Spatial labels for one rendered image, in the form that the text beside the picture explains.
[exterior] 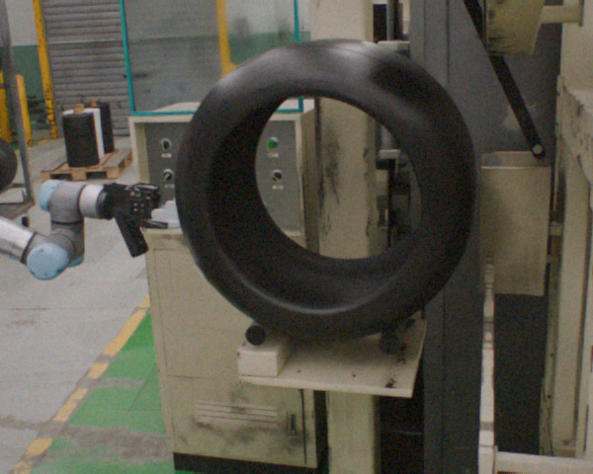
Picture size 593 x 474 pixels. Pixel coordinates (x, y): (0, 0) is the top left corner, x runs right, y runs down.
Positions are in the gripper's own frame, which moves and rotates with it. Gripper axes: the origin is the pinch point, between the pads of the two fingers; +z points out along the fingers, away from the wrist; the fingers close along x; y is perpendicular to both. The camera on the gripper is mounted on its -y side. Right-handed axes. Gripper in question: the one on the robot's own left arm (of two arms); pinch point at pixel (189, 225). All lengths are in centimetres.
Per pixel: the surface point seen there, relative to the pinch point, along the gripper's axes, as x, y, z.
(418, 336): 17, -25, 51
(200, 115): -10.1, 26.0, 5.7
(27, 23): 813, -13, -595
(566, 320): 23, -17, 84
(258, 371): -8.7, -27.1, 20.1
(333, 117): 28.3, 22.5, 24.1
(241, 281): -12.9, -5.5, 16.7
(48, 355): 142, -128, -131
